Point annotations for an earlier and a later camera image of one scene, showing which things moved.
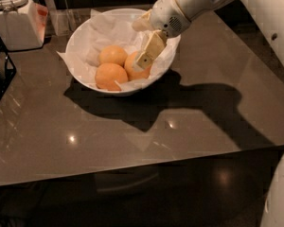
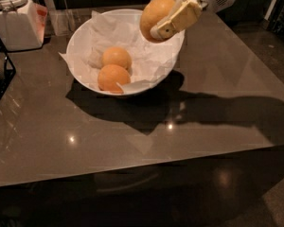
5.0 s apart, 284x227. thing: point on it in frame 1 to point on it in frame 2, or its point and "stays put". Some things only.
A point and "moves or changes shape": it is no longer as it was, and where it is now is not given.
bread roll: [133, 70] moves or changes shape
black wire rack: [3, 68] stays put
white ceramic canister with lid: [20, 21] stays put
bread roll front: [111, 77] stays put
